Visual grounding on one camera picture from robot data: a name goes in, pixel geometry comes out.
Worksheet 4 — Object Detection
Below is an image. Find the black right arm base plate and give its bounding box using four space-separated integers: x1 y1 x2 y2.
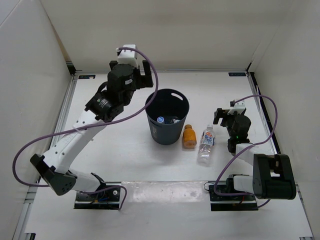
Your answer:
203 181 258 212

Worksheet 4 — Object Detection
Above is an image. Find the aluminium table frame rail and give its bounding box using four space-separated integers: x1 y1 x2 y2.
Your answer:
12 60 76 240

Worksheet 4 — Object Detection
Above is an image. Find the orange juice bottle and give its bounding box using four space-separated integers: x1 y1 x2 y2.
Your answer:
182 124 197 149

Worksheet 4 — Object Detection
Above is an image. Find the dark label sticker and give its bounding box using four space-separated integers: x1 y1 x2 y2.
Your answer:
228 72 247 77
78 75 96 80

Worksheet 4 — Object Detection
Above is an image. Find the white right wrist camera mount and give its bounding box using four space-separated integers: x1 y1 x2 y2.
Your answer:
227 100 246 115

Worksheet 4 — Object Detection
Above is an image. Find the dark label sticker right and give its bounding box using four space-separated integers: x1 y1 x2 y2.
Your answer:
228 72 247 77

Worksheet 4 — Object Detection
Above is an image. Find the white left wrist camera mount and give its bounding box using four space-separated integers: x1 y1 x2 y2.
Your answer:
116 48 139 69

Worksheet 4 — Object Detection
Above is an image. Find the clear bottle orange blue label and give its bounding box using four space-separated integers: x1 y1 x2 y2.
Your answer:
197 124 216 166

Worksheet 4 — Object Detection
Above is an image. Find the blue label Pocari Sweat bottle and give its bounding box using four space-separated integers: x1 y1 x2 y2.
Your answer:
156 116 172 125

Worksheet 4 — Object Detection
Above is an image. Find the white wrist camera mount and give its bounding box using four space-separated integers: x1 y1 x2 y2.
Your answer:
116 48 139 69
227 100 246 115

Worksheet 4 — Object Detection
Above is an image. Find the dark label sticker left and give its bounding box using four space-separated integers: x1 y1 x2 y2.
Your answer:
78 75 96 80

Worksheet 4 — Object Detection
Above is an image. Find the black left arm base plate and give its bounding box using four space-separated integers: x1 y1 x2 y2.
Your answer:
73 182 125 210

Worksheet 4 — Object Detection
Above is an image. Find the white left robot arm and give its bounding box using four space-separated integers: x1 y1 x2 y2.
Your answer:
30 60 153 200

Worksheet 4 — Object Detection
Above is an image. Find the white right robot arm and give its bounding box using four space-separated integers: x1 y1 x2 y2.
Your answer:
213 108 297 200

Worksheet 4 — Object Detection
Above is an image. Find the dark grey plastic bin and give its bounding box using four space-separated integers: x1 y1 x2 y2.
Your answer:
145 88 190 145

